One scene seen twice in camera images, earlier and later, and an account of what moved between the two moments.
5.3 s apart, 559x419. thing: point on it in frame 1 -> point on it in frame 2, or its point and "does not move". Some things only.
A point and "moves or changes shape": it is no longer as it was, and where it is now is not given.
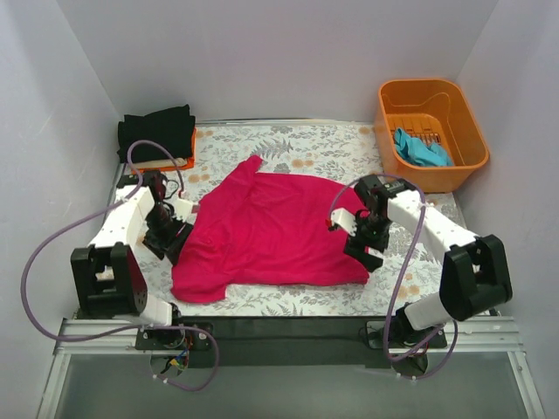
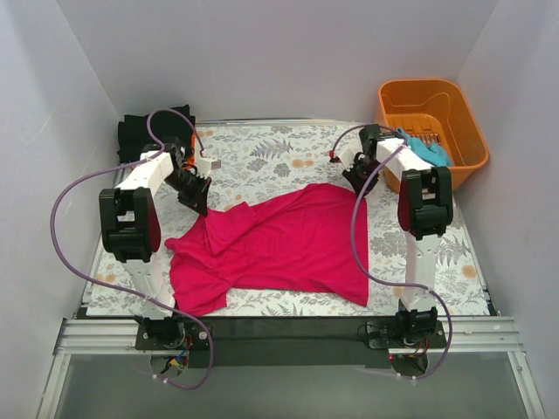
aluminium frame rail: [465, 334] does not move
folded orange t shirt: [190, 161] does not move
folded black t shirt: [172, 128] does not move
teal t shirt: [414, 149] does not move
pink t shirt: [265, 229] moves or changes shape
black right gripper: [364, 251] -> [358, 170]
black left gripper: [167, 240] -> [189, 182]
